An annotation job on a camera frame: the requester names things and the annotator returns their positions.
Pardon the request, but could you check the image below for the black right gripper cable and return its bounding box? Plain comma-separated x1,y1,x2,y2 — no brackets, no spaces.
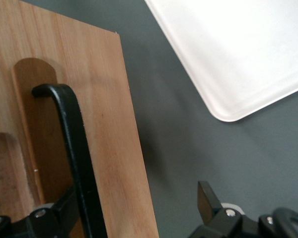
272,207,298,238

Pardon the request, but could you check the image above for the black metal drawer handle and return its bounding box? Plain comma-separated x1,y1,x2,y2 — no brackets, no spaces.
31,83,107,238

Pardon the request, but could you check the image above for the white rectangular tray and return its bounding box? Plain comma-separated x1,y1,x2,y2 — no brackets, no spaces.
144,0,298,124

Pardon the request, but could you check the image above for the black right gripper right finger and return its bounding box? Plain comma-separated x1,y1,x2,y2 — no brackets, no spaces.
188,180,283,238

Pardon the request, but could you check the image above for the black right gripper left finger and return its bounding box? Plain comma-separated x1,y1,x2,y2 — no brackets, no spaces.
0,186,84,238

